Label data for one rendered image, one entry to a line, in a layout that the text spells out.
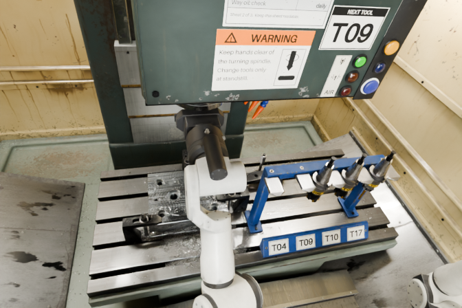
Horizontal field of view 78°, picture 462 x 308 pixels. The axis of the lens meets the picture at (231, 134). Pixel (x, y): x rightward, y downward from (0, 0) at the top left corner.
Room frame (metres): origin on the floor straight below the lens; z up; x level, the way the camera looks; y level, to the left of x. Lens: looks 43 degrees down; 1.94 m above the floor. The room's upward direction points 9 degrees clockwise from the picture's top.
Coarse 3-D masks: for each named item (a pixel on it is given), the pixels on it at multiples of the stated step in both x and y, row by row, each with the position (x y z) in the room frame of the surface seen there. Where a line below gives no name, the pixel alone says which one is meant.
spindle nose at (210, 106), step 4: (176, 104) 0.52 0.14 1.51; (180, 104) 0.52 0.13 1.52; (184, 104) 0.51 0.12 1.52; (188, 104) 0.51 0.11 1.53; (192, 104) 0.51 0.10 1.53; (196, 104) 0.51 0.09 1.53; (200, 104) 0.51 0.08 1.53; (204, 104) 0.52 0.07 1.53; (208, 104) 0.52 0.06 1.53; (212, 104) 0.53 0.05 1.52; (216, 104) 0.53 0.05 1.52; (220, 104) 0.54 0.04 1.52; (184, 108) 0.51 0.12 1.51; (188, 108) 0.51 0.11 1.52; (192, 108) 0.51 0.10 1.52; (196, 108) 0.51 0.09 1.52; (200, 108) 0.51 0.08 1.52; (204, 108) 0.52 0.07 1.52; (208, 108) 0.52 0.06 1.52; (212, 108) 0.53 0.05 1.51
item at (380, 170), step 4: (384, 160) 0.69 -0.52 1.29; (392, 160) 0.69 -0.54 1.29; (380, 164) 0.69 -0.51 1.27; (384, 164) 0.68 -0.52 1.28; (388, 164) 0.68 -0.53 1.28; (376, 168) 0.69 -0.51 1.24; (380, 168) 0.68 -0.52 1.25; (384, 168) 0.68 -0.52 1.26; (376, 172) 0.68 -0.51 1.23; (380, 172) 0.67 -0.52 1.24; (384, 172) 0.67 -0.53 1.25; (380, 176) 0.67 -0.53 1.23
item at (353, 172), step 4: (356, 160) 0.66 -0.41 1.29; (352, 164) 0.66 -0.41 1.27; (356, 164) 0.65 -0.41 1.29; (360, 164) 0.65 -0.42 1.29; (348, 168) 0.66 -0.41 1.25; (352, 168) 0.65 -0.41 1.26; (356, 168) 0.64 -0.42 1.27; (360, 168) 0.64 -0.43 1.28; (348, 172) 0.65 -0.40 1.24; (352, 172) 0.64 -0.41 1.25; (356, 172) 0.64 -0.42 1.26; (348, 176) 0.64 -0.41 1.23; (352, 176) 0.64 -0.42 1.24; (356, 176) 0.64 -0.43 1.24
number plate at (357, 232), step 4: (348, 228) 0.62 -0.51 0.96; (352, 228) 0.62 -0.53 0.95; (356, 228) 0.63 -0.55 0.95; (360, 228) 0.63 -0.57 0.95; (348, 232) 0.61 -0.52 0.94; (352, 232) 0.61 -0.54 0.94; (356, 232) 0.62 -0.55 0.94; (360, 232) 0.62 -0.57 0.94; (348, 236) 0.60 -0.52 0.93; (352, 236) 0.60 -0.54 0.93; (356, 236) 0.61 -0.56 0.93; (360, 236) 0.61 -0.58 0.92; (348, 240) 0.59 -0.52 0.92
